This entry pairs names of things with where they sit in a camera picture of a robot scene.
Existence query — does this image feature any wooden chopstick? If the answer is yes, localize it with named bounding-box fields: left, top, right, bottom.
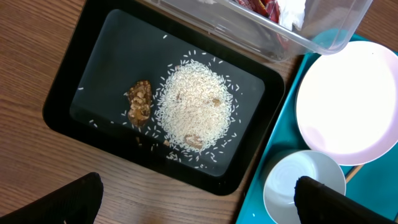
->
left=345, top=164, right=364, bottom=183

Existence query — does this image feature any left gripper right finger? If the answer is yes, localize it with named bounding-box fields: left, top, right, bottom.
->
left=294, top=176, right=394, bottom=224

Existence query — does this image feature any grey bowl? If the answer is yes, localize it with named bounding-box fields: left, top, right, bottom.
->
left=261, top=149, right=346, bottom=224

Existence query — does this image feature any brown food scrap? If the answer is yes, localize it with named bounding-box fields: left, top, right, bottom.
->
left=127, top=80, right=152, bottom=128

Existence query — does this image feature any clear plastic bin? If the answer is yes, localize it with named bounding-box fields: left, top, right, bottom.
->
left=148, top=0, right=372, bottom=62

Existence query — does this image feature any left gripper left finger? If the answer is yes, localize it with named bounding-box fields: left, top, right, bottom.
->
left=1, top=172, right=104, bottom=224

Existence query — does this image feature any black tray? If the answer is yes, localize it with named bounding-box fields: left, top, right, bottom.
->
left=43, top=1, right=285, bottom=195

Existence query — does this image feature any teal serving tray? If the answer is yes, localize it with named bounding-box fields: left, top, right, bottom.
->
left=236, top=53, right=397, bottom=224

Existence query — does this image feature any red foil wrapper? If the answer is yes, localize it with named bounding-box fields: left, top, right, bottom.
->
left=236, top=0, right=280, bottom=23

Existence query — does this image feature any white napkin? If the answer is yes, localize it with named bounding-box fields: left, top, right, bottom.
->
left=277, top=0, right=306, bottom=31

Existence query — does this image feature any white rice pile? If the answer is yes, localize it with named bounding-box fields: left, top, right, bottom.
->
left=77, top=34, right=243, bottom=170

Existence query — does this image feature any white plate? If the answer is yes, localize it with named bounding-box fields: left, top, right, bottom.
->
left=295, top=41, right=397, bottom=166

